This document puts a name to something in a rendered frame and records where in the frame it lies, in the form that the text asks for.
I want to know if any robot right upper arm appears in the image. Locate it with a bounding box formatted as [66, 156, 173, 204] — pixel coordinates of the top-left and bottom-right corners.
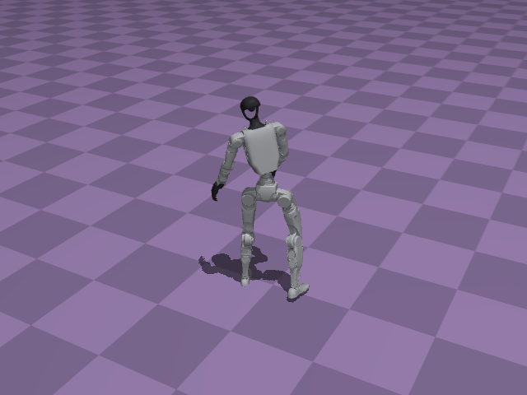
[271, 122, 289, 158]

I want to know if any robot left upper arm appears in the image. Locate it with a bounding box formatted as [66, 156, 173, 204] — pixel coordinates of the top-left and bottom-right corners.
[223, 132, 244, 170]

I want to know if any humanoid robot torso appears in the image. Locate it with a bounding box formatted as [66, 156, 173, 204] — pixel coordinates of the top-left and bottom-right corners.
[241, 120, 280, 202]

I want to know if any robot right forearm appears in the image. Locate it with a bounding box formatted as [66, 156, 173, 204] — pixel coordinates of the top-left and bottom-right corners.
[272, 156, 287, 172]

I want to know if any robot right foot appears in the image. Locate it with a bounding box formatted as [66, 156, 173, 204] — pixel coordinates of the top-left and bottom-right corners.
[287, 283, 309, 299]

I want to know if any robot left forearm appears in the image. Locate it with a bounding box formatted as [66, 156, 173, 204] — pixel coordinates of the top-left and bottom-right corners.
[217, 159, 231, 187]

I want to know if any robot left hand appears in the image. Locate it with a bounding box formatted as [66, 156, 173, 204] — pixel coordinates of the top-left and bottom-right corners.
[212, 181, 224, 201]

